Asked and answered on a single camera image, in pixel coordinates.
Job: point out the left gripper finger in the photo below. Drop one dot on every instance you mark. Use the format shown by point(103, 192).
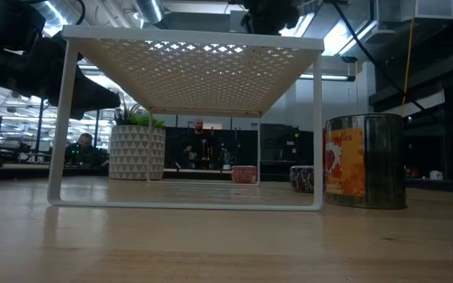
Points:
point(90, 96)
point(115, 102)

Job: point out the red patterned candle tin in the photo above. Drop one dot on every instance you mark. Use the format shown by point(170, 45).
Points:
point(244, 175)

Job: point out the dark purple patterned candle tin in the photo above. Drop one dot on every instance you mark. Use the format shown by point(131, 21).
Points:
point(301, 178)

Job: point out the tin can orange label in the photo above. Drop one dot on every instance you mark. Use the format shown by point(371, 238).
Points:
point(384, 161)

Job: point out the succulent in triangle-pattern pot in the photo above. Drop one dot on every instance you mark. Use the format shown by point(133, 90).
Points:
point(132, 153)

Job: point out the person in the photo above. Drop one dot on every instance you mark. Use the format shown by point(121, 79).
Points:
point(199, 145)
point(85, 151)

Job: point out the white perforated metal shelf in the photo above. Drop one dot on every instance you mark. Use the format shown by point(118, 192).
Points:
point(195, 37)

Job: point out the long ceiling light fixture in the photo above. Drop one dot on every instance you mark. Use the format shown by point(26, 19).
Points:
point(328, 77)

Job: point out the black office cabinets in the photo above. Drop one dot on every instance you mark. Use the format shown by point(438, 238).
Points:
point(281, 145)

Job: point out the white ventilation unit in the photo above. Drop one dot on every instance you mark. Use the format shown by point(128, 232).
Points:
point(435, 8)

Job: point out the white cup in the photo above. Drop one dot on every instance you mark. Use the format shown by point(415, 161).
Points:
point(436, 175)

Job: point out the silver ventilation duct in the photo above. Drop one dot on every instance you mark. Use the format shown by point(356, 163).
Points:
point(149, 9)

